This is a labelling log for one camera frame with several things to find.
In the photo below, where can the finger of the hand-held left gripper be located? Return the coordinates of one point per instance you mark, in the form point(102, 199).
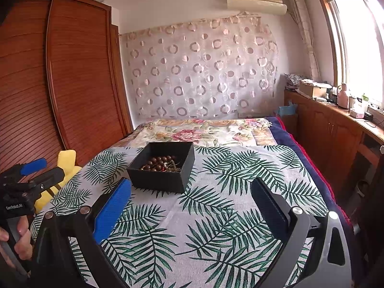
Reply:
point(33, 165)
point(49, 178)

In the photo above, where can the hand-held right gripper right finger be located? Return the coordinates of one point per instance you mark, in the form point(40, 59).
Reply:
point(270, 204)

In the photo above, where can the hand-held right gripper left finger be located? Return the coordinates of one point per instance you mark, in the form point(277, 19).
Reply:
point(114, 204)

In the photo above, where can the black jewelry box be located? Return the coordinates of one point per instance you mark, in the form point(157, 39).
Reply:
point(162, 180)

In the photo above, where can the person's left hand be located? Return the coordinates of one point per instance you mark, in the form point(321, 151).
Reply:
point(24, 246)

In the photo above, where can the yellow plush toy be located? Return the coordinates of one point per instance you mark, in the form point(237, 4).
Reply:
point(67, 160)

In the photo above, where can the dark blue blanket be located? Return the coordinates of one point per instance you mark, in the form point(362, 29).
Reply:
point(300, 153)

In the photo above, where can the leaf printed cloth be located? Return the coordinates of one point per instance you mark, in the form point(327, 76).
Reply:
point(210, 216)

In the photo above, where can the wooden cabinet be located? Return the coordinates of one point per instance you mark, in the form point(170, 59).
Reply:
point(324, 132)

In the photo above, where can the wooden wardrobe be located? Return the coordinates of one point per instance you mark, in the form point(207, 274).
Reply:
point(66, 81)

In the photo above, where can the blue bag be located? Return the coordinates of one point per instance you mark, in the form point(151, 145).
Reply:
point(287, 109)

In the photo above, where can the floral blanket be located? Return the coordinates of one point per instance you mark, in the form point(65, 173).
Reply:
point(204, 132)

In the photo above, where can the cardboard box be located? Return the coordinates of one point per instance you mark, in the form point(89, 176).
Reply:
point(313, 90)

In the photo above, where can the white tissue box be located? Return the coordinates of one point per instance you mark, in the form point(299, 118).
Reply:
point(357, 113)

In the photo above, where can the pile of printed cloth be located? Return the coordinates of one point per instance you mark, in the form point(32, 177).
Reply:
point(294, 80)

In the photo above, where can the small black case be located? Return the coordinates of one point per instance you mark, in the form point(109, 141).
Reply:
point(368, 116)

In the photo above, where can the green capped bottle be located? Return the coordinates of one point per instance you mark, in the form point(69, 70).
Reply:
point(365, 100)

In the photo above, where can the rolled beige curtain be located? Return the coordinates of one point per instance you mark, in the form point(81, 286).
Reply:
point(303, 30)

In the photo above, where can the window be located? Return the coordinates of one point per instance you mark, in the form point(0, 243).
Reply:
point(357, 36)

